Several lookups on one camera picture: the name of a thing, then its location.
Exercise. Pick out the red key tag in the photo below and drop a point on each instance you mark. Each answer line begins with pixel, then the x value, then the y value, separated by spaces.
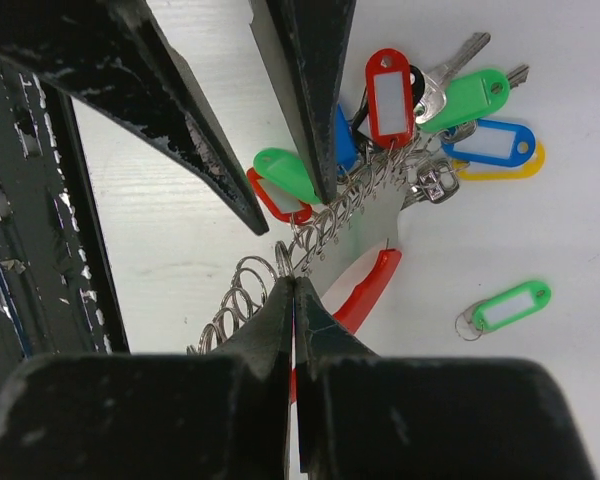
pixel 282 205
pixel 389 98

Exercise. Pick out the blue key tag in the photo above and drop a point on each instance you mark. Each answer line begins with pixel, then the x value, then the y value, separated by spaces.
pixel 345 148
pixel 496 143

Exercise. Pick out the green key tag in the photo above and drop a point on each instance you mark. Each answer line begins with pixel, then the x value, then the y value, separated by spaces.
pixel 287 171
pixel 496 312
pixel 471 97

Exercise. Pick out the yellow key tag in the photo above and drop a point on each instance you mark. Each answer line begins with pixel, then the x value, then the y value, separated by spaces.
pixel 472 171

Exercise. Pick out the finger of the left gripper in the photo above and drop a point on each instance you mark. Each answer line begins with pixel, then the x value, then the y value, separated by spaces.
pixel 114 57
pixel 303 46

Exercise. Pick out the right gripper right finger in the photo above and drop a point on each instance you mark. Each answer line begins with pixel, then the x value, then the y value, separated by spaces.
pixel 363 416

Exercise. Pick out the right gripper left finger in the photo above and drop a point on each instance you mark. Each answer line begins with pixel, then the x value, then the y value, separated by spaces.
pixel 221 415

